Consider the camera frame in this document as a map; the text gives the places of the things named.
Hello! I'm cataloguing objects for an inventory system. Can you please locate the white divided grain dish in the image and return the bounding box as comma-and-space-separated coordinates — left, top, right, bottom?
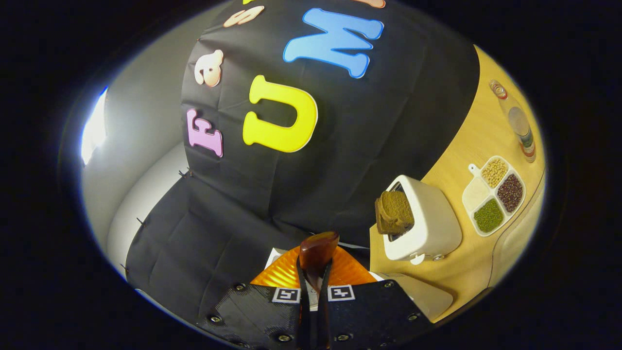
462, 156, 527, 238

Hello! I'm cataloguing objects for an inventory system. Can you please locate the brown bread slice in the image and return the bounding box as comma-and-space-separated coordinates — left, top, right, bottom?
378, 191, 415, 235
374, 197, 389, 235

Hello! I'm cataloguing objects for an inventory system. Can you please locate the white toaster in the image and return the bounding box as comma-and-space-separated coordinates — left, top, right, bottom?
382, 175, 463, 266

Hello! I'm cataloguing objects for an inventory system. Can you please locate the white rice cooker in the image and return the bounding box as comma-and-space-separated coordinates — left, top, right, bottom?
265, 247, 455, 323

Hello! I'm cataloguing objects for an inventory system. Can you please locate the clear plastic bottle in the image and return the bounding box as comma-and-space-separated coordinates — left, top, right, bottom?
489, 80, 537, 163

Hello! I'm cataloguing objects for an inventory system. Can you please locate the wooden spoon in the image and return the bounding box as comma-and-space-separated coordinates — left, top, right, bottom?
297, 231, 340, 350

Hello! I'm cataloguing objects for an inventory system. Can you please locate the black backdrop cloth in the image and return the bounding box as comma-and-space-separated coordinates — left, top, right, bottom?
125, 0, 481, 314

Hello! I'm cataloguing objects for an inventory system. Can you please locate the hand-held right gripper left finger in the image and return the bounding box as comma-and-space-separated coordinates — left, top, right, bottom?
197, 245, 312, 350

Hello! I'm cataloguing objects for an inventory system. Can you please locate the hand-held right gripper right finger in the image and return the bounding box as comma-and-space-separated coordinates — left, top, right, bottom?
317, 245, 433, 350

